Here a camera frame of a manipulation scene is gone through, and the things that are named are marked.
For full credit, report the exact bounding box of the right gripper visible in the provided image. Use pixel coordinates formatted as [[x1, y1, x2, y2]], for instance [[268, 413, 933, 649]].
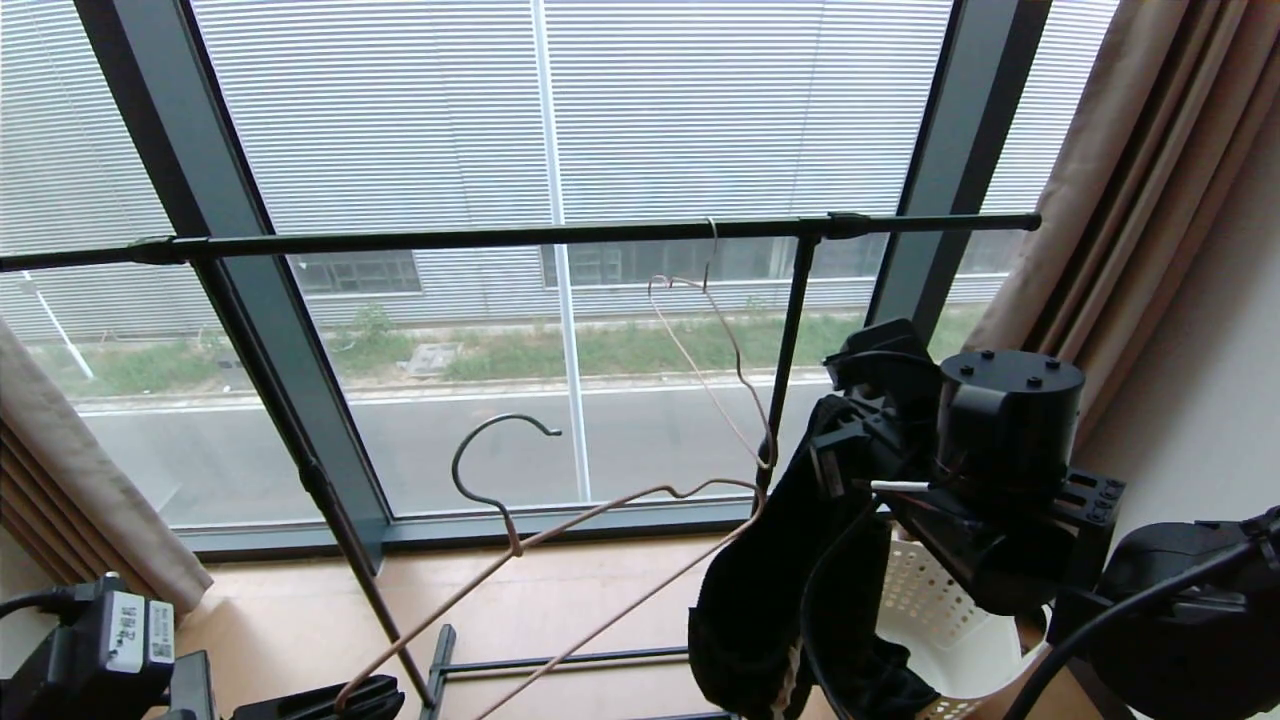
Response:
[[808, 395, 941, 506]]

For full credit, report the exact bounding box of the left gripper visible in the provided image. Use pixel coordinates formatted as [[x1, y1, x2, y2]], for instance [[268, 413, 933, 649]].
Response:
[[160, 648, 236, 720]]

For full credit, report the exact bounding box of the black garment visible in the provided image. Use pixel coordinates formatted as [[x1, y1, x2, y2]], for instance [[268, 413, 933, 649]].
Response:
[[687, 395, 946, 720]]

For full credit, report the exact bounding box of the pink clothes hanger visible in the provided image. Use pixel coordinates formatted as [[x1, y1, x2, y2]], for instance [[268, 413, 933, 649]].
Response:
[[333, 413, 769, 720], [647, 217, 779, 473]]

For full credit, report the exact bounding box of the white laundry basket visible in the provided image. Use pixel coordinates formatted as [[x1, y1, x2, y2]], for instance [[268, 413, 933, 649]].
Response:
[[875, 530, 1053, 720]]

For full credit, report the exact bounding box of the black clothes rack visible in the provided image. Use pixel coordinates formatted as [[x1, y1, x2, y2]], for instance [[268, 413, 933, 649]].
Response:
[[0, 210, 1043, 720]]

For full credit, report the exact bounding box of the brown curtain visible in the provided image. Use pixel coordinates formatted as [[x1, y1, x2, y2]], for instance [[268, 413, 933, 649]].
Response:
[[0, 320, 215, 617], [965, 0, 1280, 451]]

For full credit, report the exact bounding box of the window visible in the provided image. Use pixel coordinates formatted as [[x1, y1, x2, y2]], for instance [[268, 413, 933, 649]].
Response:
[[0, 0, 1121, 561]]

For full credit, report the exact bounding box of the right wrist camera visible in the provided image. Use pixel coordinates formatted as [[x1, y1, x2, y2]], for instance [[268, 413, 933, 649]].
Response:
[[822, 318, 943, 401]]

